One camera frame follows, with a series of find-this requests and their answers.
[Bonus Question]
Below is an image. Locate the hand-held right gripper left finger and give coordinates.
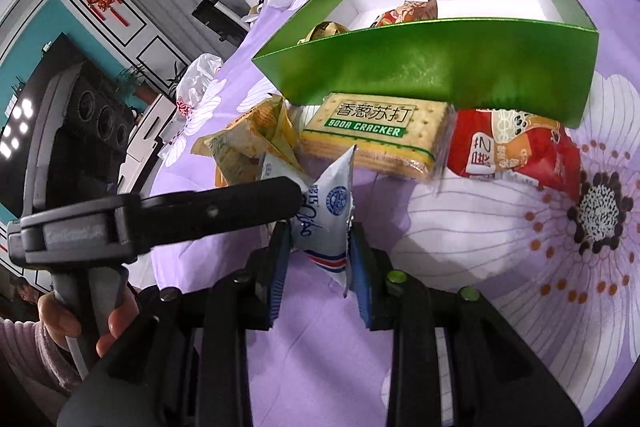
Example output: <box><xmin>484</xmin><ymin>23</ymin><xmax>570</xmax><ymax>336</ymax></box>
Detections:
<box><xmin>57</xmin><ymin>221</ymin><xmax>293</xmax><ymax>427</ymax></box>

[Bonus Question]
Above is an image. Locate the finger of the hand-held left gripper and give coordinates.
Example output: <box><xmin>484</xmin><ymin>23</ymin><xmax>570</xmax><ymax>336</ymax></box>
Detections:
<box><xmin>116</xmin><ymin>176</ymin><xmax>304</xmax><ymax>254</ymax></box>

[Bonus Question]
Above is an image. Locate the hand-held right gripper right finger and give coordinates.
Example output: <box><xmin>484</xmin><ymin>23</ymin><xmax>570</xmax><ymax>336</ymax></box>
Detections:
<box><xmin>347</xmin><ymin>222</ymin><xmax>585</xmax><ymax>427</ymax></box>

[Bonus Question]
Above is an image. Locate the white blue snack packet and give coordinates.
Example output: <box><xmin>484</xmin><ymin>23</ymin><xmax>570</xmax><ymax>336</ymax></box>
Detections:
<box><xmin>260</xmin><ymin>144</ymin><xmax>358</xmax><ymax>299</ymax></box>

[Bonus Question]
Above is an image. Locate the soda cracker packet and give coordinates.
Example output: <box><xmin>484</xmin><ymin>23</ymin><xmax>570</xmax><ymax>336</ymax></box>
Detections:
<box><xmin>299</xmin><ymin>93</ymin><xmax>457</xmax><ymax>182</ymax></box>

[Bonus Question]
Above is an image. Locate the red snack packet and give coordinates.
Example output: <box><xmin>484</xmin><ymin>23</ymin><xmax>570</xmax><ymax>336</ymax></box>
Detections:
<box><xmin>446</xmin><ymin>108</ymin><xmax>583</xmax><ymax>202</ymax></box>

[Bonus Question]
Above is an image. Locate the gold candy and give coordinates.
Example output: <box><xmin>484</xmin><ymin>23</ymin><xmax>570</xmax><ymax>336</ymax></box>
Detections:
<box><xmin>299</xmin><ymin>21</ymin><xmax>351</xmax><ymax>46</ymax></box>

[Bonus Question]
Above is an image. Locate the green cardboard box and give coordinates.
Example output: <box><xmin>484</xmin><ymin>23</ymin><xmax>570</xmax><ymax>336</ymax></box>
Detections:
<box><xmin>251</xmin><ymin>0</ymin><xmax>600</xmax><ymax>130</ymax></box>

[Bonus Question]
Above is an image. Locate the orange cartoon snack packet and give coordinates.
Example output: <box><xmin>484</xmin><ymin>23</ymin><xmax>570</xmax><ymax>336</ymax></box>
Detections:
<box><xmin>371</xmin><ymin>0</ymin><xmax>439</xmax><ymax>28</ymax></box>

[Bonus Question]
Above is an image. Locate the person's left forearm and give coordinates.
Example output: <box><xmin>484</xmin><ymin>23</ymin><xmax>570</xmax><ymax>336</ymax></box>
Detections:
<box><xmin>0</xmin><ymin>317</ymin><xmax>83</xmax><ymax>408</ymax></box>

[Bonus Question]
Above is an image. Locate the person's left hand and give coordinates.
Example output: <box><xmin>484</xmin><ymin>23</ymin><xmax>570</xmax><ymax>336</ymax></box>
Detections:
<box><xmin>37</xmin><ymin>284</ymin><xmax>139</xmax><ymax>359</ymax></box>

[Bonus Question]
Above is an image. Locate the white television cabinet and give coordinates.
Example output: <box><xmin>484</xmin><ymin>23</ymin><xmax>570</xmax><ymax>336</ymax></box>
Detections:
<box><xmin>120</xmin><ymin>94</ymin><xmax>178</xmax><ymax>202</ymax></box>

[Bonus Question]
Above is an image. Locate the purple floral tablecloth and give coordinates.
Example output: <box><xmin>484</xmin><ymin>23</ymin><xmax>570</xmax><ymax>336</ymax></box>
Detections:
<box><xmin>145</xmin><ymin>0</ymin><xmax>640</xmax><ymax>427</ymax></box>

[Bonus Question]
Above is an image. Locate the white red plastic bag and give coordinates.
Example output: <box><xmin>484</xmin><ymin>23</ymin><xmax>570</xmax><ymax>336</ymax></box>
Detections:
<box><xmin>175</xmin><ymin>54</ymin><xmax>223</xmax><ymax>118</ymax></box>

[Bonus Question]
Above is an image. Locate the potted plant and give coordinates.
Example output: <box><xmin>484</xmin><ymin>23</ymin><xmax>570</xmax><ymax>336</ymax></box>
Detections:
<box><xmin>116</xmin><ymin>63</ymin><xmax>156</xmax><ymax>104</ymax></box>
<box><xmin>167</xmin><ymin>61</ymin><xmax>187</xmax><ymax>100</ymax></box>

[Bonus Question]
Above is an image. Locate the black television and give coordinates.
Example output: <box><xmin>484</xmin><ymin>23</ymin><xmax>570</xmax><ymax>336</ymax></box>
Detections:
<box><xmin>0</xmin><ymin>32</ymin><xmax>88</xmax><ymax>198</ymax></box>

